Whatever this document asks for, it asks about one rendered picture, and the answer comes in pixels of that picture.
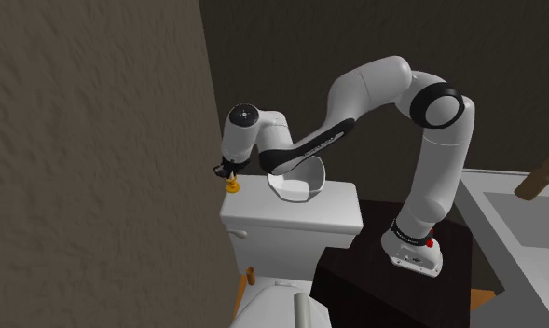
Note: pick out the small yellow figure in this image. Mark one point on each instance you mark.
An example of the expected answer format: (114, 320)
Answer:
(232, 185)

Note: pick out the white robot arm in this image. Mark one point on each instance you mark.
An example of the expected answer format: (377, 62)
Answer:
(430, 154)

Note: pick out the bronze faucet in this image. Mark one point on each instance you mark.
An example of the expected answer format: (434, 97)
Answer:
(540, 179)

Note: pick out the brown toilet paper holder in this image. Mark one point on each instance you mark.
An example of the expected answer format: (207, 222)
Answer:
(248, 279)

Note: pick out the dark robot stand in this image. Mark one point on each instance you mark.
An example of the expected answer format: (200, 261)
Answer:
(392, 290)

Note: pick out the white faceted bowl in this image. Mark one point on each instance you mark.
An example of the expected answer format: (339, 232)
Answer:
(301, 184)

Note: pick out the white toilet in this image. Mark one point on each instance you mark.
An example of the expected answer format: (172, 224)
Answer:
(292, 227)

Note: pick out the grey sink counter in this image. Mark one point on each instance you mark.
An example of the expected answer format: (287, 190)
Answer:
(519, 254)

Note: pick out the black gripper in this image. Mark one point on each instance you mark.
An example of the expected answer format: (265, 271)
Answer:
(226, 168)

